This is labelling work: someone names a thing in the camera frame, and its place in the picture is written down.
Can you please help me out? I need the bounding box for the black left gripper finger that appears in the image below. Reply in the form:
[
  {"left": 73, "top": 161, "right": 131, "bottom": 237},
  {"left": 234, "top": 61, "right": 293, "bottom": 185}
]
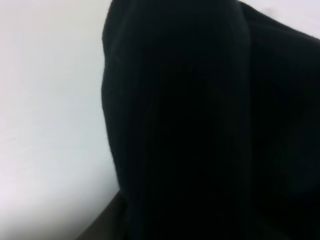
[{"left": 77, "top": 192, "right": 128, "bottom": 240}]

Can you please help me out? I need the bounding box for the black short sleeve shirt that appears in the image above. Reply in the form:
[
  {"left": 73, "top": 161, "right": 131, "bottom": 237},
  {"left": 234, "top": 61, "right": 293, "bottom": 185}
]
[{"left": 101, "top": 0, "right": 320, "bottom": 240}]

